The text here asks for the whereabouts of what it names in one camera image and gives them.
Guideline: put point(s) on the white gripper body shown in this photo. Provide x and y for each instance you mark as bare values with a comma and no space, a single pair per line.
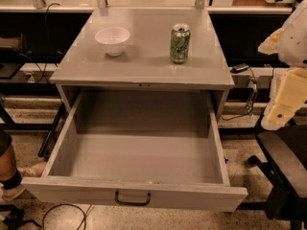
295,42

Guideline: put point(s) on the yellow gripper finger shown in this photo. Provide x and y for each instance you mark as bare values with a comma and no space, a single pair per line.
297,78

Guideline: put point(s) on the green soda can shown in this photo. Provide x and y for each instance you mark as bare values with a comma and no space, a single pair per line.
179,45

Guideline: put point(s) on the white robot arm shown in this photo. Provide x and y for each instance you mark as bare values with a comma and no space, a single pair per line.
290,41

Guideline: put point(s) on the open grey top drawer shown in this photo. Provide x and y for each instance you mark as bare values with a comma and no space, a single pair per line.
137,142

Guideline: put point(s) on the small black device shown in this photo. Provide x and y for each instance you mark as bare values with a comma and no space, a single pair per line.
239,68

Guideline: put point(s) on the grey cabinet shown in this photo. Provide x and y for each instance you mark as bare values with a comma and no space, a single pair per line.
146,60

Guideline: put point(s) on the white bowl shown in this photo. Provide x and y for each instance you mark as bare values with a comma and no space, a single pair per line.
113,40

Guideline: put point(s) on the person leg with shoe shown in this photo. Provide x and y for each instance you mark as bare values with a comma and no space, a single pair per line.
10,176

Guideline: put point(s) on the black drawer handle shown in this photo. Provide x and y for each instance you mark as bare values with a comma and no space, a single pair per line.
132,199

